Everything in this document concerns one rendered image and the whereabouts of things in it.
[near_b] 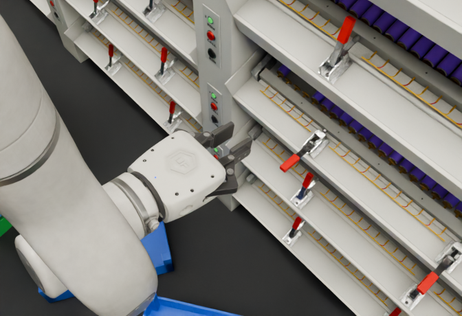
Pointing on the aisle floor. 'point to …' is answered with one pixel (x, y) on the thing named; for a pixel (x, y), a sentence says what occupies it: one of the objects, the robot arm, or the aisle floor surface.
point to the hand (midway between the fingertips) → (230, 143)
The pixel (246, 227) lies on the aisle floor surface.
